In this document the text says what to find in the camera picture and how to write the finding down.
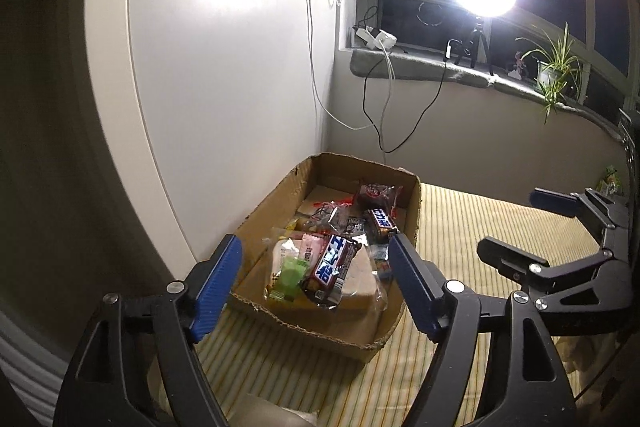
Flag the green printed bag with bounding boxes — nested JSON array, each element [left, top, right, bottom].
[[597, 164, 626, 198]]

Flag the purple snack red wrapper ends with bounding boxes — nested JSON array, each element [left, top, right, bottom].
[[310, 199, 353, 233]]

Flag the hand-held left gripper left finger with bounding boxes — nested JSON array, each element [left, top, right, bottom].
[[52, 234, 244, 427]]

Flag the black tripod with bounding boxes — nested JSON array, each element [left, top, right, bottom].
[[452, 16, 496, 76]]

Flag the small chocolate bar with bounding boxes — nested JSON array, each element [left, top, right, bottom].
[[364, 207, 401, 248]]

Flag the pink candy packet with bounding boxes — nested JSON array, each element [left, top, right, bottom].
[[299, 232, 331, 265]]

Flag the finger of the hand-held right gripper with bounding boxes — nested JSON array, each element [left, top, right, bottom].
[[529, 187, 633, 232], [477, 237, 633, 313]]

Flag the large chocolate bar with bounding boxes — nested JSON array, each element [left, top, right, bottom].
[[300, 233, 363, 308]]

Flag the dark red printed snack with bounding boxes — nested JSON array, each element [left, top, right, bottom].
[[356, 181, 403, 210]]

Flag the black cable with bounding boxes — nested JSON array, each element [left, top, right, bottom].
[[362, 4, 451, 154]]

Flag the light green candy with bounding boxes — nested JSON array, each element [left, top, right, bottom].
[[265, 257, 311, 303]]

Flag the beige pillow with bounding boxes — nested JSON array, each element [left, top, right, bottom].
[[235, 394, 321, 427]]

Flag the small figurine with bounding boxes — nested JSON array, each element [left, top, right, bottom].
[[510, 51, 531, 80]]

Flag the potted spider plant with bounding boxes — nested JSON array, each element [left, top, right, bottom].
[[515, 22, 586, 125]]

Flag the brown cardboard box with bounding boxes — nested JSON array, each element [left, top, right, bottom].
[[227, 152, 422, 364]]

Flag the white cable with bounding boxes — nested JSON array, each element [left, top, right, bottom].
[[306, 0, 396, 131]]

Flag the white wardrobe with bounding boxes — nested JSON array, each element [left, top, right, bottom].
[[70, 0, 341, 273]]

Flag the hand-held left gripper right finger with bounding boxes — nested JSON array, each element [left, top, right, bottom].
[[387, 232, 576, 427]]

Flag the white power strip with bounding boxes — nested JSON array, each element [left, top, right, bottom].
[[354, 25, 398, 50]]

